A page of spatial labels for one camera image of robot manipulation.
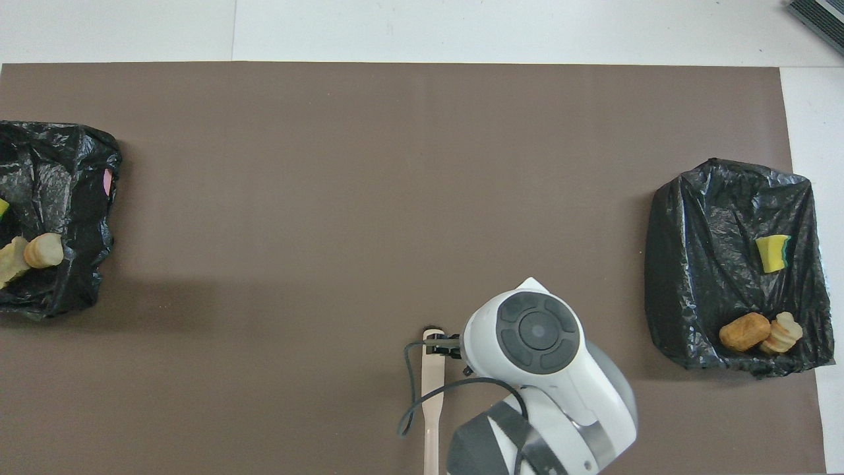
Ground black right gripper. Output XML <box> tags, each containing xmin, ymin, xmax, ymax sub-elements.
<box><xmin>425</xmin><ymin>333</ymin><xmax>466</xmax><ymax>361</ymax></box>

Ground yellow sponge piece green edge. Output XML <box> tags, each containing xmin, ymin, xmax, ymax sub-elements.
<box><xmin>755</xmin><ymin>234</ymin><xmax>791</xmax><ymax>274</ymax></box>

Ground brown paper table mat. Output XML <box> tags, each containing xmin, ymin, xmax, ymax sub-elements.
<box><xmin>0</xmin><ymin>61</ymin><xmax>827</xmax><ymax>475</ymax></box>

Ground beige hand brush black bristles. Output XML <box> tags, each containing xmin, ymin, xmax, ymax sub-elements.
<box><xmin>421</xmin><ymin>327</ymin><xmax>446</xmax><ymax>475</ymax></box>

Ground beige sponge chunk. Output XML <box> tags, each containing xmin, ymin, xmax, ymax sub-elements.
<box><xmin>23</xmin><ymin>232</ymin><xmax>65</xmax><ymax>270</ymax></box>
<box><xmin>0</xmin><ymin>236</ymin><xmax>31</xmax><ymax>288</ymax></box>

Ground grey ribbed device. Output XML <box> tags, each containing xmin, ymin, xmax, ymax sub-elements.
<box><xmin>785</xmin><ymin>0</ymin><xmax>844</xmax><ymax>57</ymax></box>

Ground brown bread roll toy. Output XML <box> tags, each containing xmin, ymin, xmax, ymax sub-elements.
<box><xmin>719</xmin><ymin>313</ymin><xmax>771</xmax><ymax>352</ymax></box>

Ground black bag bin pink spot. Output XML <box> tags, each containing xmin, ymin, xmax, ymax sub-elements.
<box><xmin>0</xmin><ymin>120</ymin><xmax>123</xmax><ymax>319</ymax></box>

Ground striped croissant toy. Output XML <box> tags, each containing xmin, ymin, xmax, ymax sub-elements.
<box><xmin>758</xmin><ymin>312</ymin><xmax>804</xmax><ymax>354</ymax></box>

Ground black bag lined bin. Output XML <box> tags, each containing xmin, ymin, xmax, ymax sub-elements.
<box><xmin>644</xmin><ymin>158</ymin><xmax>836</xmax><ymax>379</ymax></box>

